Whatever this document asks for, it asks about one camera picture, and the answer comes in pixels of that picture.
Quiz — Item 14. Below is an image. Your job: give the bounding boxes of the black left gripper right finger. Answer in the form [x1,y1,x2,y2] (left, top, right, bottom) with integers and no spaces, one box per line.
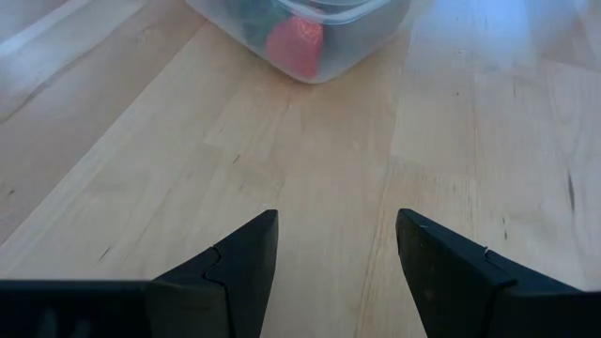
[395,207,523,338]

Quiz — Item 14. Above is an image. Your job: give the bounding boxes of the clear plastic tupperware container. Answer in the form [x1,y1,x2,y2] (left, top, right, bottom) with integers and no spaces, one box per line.
[185,0,414,85]

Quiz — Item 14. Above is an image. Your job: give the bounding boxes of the small red toy strawberry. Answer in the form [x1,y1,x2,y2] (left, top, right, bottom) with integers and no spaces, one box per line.
[265,16,326,80]

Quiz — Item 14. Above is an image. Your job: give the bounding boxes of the strawberry with thin green stem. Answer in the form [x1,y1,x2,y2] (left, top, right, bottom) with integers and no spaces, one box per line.
[241,0,290,48]

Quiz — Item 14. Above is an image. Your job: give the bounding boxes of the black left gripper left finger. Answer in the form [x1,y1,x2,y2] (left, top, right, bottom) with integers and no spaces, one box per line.
[145,209,280,338]

